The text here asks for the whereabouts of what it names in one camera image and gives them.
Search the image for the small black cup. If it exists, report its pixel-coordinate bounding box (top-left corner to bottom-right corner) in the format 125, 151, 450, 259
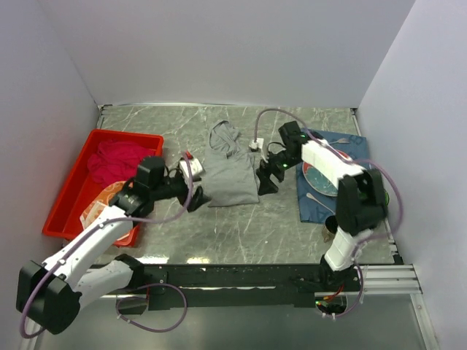
322, 215, 338, 243

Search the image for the aluminium frame rail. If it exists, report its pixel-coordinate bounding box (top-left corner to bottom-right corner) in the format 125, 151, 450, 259
91, 265, 420, 294

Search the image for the silver spoon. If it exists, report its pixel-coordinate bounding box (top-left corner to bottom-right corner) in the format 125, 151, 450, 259
306, 192, 335, 214

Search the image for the purple cable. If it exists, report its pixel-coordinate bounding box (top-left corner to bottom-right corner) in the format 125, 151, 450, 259
254, 108, 404, 320
18, 155, 196, 338

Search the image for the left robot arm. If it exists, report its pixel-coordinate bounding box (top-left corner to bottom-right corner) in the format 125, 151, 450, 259
16, 152, 208, 338

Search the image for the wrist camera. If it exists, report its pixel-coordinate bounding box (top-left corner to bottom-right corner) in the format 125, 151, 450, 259
249, 138, 264, 152
179, 157, 204, 182

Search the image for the crimson red garment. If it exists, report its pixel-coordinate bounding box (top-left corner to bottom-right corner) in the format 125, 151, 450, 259
87, 140, 155, 188

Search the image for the grey t-shirt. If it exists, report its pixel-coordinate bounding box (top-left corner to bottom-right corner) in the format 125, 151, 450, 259
201, 120, 259, 208

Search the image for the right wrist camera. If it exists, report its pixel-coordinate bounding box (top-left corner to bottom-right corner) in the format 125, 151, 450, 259
249, 138, 264, 152

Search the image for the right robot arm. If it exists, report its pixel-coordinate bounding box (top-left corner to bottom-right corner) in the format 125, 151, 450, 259
256, 122, 387, 291

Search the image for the orange white patterned cloth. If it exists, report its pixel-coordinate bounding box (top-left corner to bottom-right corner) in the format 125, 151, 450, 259
80, 181, 139, 246

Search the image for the red blue decorated plate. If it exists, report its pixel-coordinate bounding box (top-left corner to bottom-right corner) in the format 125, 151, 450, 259
301, 144, 362, 197

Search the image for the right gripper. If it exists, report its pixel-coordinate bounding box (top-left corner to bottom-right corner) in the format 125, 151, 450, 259
256, 147, 301, 197

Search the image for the blue placemat cloth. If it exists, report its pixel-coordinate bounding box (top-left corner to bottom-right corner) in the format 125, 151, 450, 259
296, 131, 369, 224

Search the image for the silver fork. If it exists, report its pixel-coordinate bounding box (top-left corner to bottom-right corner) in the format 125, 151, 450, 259
330, 138, 350, 144

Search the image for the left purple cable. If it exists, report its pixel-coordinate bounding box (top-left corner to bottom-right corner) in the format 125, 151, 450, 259
18, 155, 196, 338

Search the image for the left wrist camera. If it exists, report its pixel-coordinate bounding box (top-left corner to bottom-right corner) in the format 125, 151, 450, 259
179, 157, 204, 182

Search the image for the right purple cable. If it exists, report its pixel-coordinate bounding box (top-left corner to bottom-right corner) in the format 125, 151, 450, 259
254, 108, 404, 320

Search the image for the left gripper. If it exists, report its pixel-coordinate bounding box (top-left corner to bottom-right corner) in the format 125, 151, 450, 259
152, 170, 211, 211

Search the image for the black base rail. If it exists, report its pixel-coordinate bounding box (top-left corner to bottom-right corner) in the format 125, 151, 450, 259
100, 257, 366, 311

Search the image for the red plastic bin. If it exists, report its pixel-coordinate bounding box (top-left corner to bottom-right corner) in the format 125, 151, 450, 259
42, 129, 164, 240

